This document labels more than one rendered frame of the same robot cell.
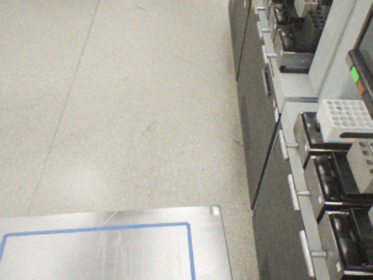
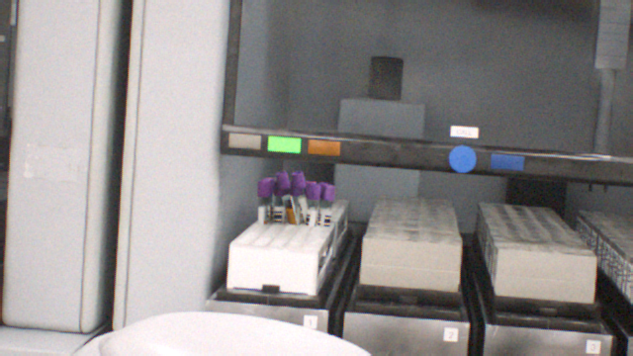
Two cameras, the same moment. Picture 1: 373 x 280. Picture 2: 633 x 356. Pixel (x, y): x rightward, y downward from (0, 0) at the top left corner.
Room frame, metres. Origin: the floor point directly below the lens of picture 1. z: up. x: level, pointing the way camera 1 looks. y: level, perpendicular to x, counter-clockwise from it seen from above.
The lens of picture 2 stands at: (0.50, 1.13, 1.07)
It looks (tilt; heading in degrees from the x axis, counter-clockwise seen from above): 5 degrees down; 277
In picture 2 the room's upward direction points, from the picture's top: 4 degrees clockwise
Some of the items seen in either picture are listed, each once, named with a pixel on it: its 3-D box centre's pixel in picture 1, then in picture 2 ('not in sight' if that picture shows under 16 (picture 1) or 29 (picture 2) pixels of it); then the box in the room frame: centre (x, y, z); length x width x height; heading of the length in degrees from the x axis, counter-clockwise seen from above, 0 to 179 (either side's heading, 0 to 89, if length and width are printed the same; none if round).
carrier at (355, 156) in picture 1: (362, 166); (409, 266); (0.56, -0.37, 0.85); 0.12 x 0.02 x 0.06; 3
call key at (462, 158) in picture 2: not in sight; (462, 158); (0.51, -0.35, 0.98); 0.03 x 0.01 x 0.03; 3
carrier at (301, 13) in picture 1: (301, 4); not in sight; (1.27, -0.34, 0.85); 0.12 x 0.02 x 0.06; 3
